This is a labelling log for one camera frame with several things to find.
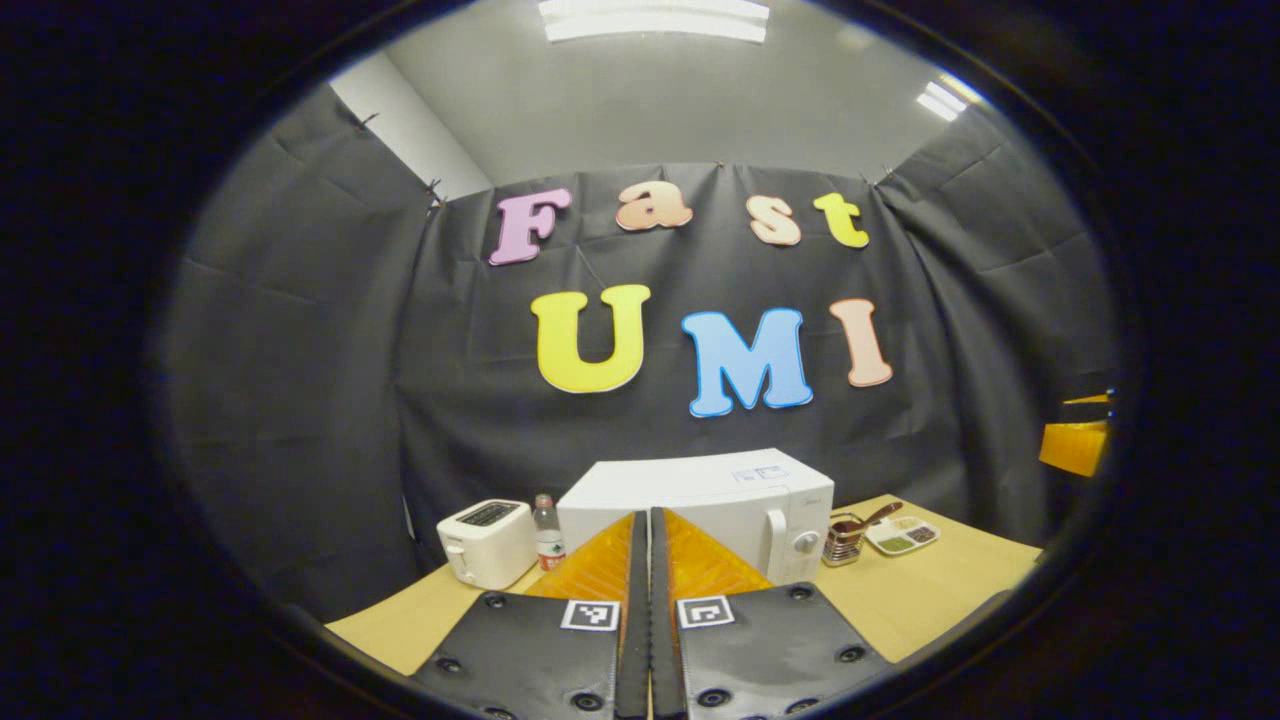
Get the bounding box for long ceiling light panel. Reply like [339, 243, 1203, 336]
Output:
[538, 0, 771, 44]

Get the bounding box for metal wire utensil holder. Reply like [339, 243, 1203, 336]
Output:
[822, 513, 867, 568]

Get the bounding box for white divided dish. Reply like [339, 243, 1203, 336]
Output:
[865, 515, 941, 557]

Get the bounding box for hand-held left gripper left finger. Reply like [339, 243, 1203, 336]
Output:
[410, 510, 651, 720]

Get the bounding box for white microwave oven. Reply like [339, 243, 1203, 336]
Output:
[556, 448, 836, 588]

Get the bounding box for small ceiling light panel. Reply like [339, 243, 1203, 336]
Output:
[915, 72, 986, 123]

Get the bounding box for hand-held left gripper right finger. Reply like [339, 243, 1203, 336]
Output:
[650, 507, 893, 720]

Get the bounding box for black backdrop cloth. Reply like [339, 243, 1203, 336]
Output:
[165, 85, 1116, 621]

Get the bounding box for white toaster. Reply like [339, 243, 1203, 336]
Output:
[437, 498, 538, 591]

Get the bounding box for clear red label water bottle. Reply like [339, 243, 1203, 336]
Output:
[532, 493, 567, 572]

